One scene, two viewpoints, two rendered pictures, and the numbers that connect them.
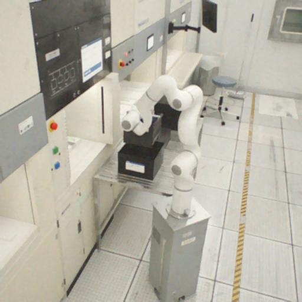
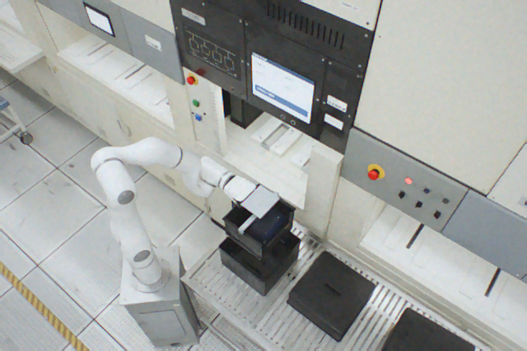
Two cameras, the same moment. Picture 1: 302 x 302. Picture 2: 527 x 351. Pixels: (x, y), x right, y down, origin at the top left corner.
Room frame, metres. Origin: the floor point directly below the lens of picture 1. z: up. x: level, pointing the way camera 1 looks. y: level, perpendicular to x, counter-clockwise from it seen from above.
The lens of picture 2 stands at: (2.51, -0.78, 2.69)
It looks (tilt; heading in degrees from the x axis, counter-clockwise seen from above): 54 degrees down; 113
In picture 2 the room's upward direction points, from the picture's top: straight up
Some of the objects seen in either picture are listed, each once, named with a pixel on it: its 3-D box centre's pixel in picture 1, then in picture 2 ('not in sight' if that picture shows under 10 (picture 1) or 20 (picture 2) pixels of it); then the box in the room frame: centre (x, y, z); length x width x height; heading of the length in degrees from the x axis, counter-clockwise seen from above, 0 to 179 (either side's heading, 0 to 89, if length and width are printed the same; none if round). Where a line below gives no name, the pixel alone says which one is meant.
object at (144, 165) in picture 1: (141, 157); (259, 251); (2.12, 0.07, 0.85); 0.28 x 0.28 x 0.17; 74
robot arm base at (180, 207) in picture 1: (181, 197); (146, 265); (1.66, -0.21, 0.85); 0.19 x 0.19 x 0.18
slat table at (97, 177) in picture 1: (155, 178); (319, 337); (2.51, -0.05, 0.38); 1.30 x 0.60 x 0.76; 165
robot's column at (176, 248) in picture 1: (176, 251); (165, 302); (1.66, -0.21, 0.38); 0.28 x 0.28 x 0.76; 30
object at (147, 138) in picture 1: (143, 124); (258, 221); (2.12, 0.08, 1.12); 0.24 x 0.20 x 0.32; 74
